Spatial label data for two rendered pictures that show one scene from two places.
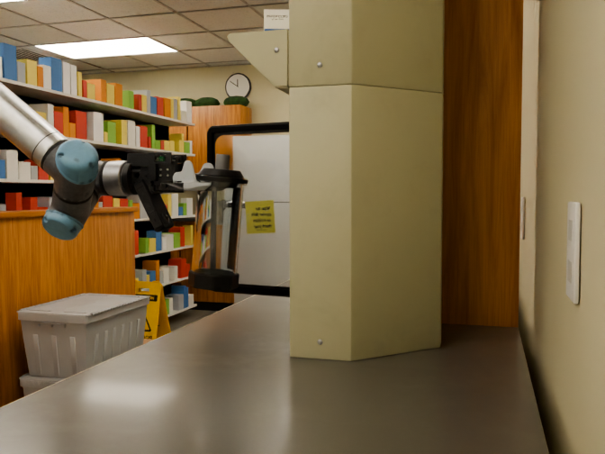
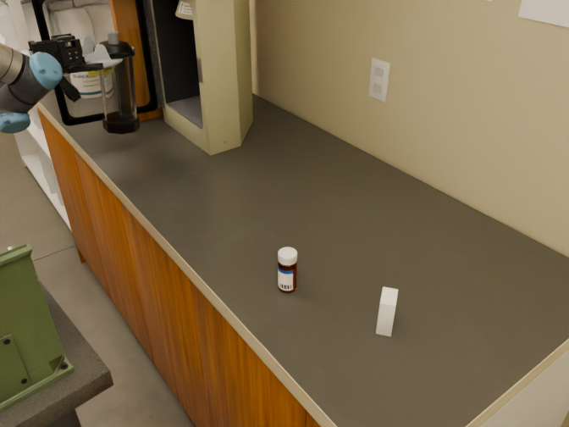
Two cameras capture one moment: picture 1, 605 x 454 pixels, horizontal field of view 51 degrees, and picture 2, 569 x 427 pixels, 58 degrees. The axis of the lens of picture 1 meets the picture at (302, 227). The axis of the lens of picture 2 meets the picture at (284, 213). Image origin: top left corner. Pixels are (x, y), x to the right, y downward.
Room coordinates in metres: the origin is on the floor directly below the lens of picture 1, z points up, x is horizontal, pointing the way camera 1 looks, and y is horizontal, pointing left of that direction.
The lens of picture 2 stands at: (0.08, 0.99, 1.66)
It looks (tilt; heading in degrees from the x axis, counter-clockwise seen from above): 34 degrees down; 307
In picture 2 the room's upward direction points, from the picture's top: straight up
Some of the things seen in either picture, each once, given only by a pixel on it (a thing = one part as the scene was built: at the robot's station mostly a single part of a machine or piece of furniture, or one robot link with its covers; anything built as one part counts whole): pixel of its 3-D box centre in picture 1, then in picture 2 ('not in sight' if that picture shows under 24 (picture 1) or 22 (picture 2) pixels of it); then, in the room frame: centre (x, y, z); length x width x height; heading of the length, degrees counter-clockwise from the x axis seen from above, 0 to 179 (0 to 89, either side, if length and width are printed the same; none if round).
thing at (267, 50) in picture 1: (284, 76); not in sight; (1.28, 0.03, 1.46); 0.32 x 0.11 x 0.10; 164
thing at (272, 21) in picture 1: (276, 29); not in sight; (1.23, 0.05, 1.54); 0.05 x 0.05 x 0.06; 3
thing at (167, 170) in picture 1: (156, 174); (58, 56); (1.33, 0.31, 1.27); 0.12 x 0.08 x 0.09; 74
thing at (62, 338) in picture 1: (88, 333); not in sight; (3.32, 1.13, 0.49); 0.60 x 0.42 x 0.33; 164
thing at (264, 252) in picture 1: (263, 209); (100, 56); (1.48, 0.09, 1.19); 0.30 x 0.01 x 0.40; 65
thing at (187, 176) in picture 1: (189, 175); (102, 55); (1.26, 0.22, 1.26); 0.09 x 0.03 x 0.06; 50
